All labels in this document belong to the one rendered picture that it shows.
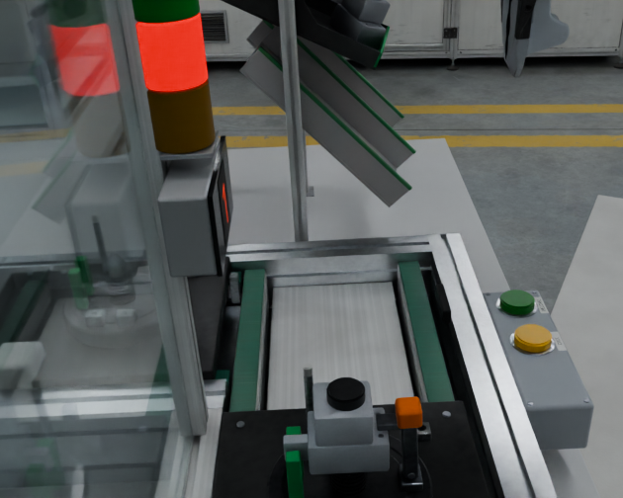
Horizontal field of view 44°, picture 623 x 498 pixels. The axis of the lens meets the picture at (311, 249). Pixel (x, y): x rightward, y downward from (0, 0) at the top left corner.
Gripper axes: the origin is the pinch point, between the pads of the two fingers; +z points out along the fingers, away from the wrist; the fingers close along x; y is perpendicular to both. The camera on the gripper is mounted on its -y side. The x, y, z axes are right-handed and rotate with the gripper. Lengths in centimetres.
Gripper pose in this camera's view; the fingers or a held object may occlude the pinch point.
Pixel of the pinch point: (509, 64)
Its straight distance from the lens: 88.3
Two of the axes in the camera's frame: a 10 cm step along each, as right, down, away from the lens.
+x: -0.1, -5.1, 8.6
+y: 10.0, -0.5, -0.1
